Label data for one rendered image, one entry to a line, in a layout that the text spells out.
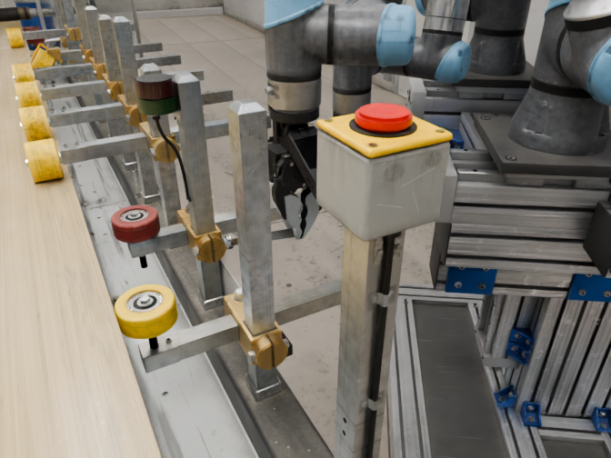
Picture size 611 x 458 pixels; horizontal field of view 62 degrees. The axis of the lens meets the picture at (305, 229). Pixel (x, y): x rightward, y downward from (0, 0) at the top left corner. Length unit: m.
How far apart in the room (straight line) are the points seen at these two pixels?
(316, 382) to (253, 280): 1.16
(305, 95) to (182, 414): 0.58
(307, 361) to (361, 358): 1.43
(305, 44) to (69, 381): 0.49
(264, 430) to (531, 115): 0.64
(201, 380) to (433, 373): 0.81
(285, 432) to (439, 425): 0.74
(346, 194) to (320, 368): 1.53
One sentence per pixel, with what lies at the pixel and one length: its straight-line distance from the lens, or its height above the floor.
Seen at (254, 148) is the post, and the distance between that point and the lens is 0.60.
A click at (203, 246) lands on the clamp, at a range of 0.91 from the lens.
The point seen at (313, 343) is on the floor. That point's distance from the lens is 1.95.
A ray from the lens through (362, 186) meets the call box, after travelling 0.34.
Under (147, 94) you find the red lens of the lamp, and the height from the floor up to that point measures 1.13.
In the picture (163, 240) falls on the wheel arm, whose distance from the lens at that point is 0.96.
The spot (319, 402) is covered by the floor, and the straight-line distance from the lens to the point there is 1.76.
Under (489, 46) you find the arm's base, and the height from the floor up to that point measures 1.10.
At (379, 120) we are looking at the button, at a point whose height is 1.23.
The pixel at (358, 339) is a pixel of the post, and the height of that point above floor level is 1.04.
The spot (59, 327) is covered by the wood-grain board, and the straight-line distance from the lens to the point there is 0.73.
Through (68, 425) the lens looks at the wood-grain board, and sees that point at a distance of 0.61.
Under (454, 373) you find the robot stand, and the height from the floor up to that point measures 0.21.
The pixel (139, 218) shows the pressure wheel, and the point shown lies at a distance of 0.93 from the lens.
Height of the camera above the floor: 1.34
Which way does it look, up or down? 31 degrees down
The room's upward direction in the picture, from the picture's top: straight up
